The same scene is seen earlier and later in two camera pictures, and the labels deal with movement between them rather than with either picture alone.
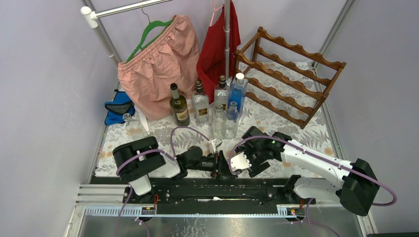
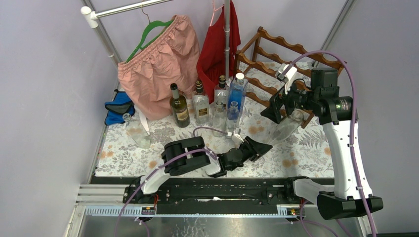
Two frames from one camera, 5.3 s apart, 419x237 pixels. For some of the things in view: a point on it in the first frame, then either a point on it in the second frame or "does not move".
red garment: (210, 64) does not move
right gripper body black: (256, 157) to (299, 99)
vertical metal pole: (227, 33) does not move
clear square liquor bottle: (201, 104) does not move
